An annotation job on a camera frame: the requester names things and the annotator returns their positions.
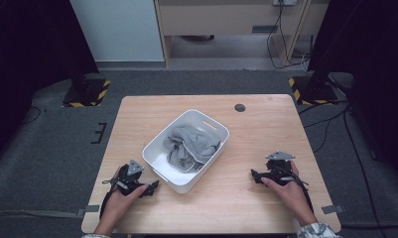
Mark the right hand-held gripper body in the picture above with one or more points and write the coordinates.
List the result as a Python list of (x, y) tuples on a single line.
[(279, 170)]

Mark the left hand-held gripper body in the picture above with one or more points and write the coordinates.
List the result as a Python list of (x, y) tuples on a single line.
[(133, 167)]

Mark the white plastic basket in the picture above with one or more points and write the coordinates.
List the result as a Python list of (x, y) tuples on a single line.
[(160, 162)]

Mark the grey shorts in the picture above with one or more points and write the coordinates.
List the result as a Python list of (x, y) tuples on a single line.
[(193, 147)]

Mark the person's right hand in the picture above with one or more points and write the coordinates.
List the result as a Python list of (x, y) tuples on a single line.
[(294, 196)]

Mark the person's left hand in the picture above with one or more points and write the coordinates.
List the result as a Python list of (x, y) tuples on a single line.
[(117, 206)]

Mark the grey tape strip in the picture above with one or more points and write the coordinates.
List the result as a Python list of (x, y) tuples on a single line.
[(332, 209), (92, 208)]

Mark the grey round table grommet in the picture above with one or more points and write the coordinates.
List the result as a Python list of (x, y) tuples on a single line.
[(239, 107)]

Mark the black stand with striped base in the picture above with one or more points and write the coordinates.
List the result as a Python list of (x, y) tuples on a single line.
[(87, 92), (314, 92)]

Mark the white panel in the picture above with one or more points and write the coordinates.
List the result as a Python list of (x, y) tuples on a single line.
[(117, 29)]

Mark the black curtain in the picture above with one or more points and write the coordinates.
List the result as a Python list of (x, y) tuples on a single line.
[(375, 49), (27, 49)]

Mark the light wooden desk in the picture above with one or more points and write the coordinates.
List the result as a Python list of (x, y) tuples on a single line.
[(219, 20)]

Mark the white power strip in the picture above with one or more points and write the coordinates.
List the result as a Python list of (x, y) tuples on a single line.
[(284, 2)]

